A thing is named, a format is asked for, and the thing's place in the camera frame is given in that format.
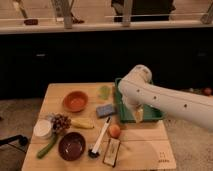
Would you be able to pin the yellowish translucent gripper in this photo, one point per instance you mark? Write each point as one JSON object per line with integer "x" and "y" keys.
{"x": 138, "y": 114}

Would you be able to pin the dark red bowl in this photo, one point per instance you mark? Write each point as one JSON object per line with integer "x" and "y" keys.
{"x": 72, "y": 146}

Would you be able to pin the white dish brush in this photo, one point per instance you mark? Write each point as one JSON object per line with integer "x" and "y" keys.
{"x": 93, "y": 153}

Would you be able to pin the small brown box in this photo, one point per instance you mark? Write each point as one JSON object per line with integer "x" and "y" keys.
{"x": 111, "y": 152}

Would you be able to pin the orange-red bowl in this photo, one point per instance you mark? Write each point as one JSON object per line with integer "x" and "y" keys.
{"x": 75, "y": 101}

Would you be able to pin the green cucumber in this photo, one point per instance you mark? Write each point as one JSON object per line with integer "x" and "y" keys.
{"x": 48, "y": 147}

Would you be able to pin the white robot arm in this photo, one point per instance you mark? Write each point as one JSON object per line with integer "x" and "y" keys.
{"x": 137, "y": 89}

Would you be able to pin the white round container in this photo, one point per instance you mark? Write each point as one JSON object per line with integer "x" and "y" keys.
{"x": 43, "y": 129}

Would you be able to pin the light green cloth piece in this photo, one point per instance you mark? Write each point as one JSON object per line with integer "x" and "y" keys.
{"x": 104, "y": 92}

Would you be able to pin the orange fruit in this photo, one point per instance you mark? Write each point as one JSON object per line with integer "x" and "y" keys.
{"x": 114, "y": 131}

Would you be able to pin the green plastic tray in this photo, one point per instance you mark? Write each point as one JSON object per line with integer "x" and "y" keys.
{"x": 150, "y": 114}

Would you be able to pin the blue-grey sponge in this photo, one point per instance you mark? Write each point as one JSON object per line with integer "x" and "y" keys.
{"x": 105, "y": 110}

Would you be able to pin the black chair base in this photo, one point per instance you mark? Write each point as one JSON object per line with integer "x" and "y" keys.
{"x": 22, "y": 140}

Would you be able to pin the wooden table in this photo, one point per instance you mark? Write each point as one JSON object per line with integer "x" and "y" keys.
{"x": 143, "y": 146}

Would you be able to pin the yellow banana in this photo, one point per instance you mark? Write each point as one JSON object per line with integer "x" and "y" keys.
{"x": 82, "y": 123}

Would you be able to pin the bunch of purple grapes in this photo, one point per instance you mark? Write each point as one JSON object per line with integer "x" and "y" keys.
{"x": 60, "y": 123}

